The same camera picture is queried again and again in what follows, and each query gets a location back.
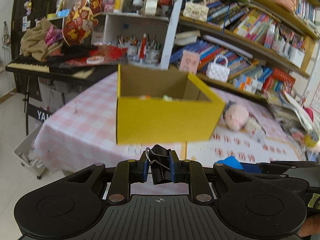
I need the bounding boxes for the white quilted pearl handbag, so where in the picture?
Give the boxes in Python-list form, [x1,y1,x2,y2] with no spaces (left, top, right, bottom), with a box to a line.
[206,55,230,83]

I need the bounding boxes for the white sponge block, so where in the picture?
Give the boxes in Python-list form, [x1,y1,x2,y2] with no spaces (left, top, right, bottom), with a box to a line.
[244,116,262,133]

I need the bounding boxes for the cream quilted handbag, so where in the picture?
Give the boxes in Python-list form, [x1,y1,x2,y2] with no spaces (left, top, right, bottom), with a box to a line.
[182,0,209,22]

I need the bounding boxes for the beige crumpled cloth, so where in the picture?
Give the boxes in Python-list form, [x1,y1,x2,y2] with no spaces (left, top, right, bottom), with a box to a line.
[20,18,62,62]

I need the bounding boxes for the white medicine bottle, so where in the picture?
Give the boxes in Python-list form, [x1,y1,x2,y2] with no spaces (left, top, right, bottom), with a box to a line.
[113,0,125,13]

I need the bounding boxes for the pink cartoon desk mat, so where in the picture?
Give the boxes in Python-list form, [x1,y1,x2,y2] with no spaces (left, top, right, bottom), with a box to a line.
[185,88,303,167]

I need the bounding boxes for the black electronic keyboard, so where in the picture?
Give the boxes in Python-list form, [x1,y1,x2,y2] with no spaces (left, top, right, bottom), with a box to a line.
[5,55,118,86]

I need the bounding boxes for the white tape roll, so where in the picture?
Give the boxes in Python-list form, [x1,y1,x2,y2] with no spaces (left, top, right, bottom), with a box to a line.
[144,0,158,16]

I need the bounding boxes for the orange blue medicine box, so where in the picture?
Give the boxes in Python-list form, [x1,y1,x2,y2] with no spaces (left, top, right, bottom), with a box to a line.
[239,75,263,90]
[233,79,257,94]

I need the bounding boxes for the yellow cardboard box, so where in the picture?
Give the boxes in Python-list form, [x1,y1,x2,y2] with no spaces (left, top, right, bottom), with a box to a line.
[116,64,226,145]

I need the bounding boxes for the white cubby shelf unit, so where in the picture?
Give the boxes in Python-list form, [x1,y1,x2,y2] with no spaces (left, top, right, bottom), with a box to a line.
[91,12,175,70]

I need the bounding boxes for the blue packet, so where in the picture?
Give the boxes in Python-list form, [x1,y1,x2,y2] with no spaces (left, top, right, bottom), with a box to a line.
[216,156,244,170]

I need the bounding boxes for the right hand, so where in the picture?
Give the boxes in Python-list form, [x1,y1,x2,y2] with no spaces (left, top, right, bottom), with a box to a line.
[298,215,320,238]

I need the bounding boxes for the white waste bin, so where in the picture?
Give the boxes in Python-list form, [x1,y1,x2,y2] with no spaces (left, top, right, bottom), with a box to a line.
[13,126,46,179]

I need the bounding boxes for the stack of papers and books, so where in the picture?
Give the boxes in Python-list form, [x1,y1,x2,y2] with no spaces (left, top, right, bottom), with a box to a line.
[265,90,319,135]

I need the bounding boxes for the wooden bookshelf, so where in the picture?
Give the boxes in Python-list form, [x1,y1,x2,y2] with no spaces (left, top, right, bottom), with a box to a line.
[159,0,320,106]

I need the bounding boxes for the pink pen holder cup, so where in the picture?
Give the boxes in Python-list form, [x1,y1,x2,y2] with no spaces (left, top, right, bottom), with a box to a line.
[178,50,200,74]

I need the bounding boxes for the red dictionary books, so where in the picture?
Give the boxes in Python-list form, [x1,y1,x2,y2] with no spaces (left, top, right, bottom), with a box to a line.
[262,68,296,93]

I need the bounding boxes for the black binder clip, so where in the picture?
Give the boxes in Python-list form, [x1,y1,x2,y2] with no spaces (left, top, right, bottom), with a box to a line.
[145,145,176,185]

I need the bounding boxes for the pink checkered tablecloth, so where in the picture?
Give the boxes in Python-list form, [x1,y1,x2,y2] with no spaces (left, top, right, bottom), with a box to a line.
[34,71,304,173]

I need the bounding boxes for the red gold fortune god decoration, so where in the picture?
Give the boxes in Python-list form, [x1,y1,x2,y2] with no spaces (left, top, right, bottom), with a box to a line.
[62,0,103,46]

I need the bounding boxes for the orange blue medicine box upper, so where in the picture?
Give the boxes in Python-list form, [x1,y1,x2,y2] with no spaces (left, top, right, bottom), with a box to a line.
[239,75,263,90]

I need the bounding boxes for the pink plush pig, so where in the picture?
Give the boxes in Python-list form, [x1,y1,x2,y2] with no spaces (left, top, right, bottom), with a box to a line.
[223,100,249,131]

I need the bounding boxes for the orange blue medicine box lower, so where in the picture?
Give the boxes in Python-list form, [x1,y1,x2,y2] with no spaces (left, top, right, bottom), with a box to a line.
[233,79,257,94]

